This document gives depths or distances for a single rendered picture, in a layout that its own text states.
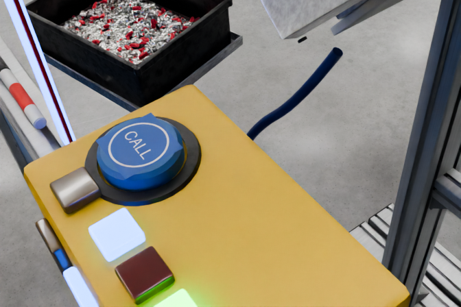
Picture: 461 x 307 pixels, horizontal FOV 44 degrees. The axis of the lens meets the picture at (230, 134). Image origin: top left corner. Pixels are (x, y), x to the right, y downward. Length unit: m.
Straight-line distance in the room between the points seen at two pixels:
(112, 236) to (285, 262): 0.07
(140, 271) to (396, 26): 2.03
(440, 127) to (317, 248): 0.59
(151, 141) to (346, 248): 0.10
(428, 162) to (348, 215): 0.73
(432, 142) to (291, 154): 0.91
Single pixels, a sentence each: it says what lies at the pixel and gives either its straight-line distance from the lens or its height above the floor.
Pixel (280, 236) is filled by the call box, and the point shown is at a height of 1.07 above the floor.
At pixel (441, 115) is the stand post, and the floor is 0.73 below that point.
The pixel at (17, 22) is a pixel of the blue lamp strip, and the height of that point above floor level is 1.02.
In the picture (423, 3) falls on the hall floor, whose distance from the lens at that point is 2.36.
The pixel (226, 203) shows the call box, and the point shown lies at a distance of 0.25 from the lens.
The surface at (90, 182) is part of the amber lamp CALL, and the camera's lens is 0.26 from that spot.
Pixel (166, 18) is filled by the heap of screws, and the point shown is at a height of 0.84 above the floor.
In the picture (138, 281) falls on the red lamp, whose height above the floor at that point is 1.08.
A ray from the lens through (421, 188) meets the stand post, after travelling 0.92.
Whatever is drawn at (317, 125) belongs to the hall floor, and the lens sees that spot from 1.79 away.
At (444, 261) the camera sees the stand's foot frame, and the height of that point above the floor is 0.08.
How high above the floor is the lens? 1.27
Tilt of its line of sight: 46 degrees down
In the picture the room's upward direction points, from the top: 6 degrees counter-clockwise
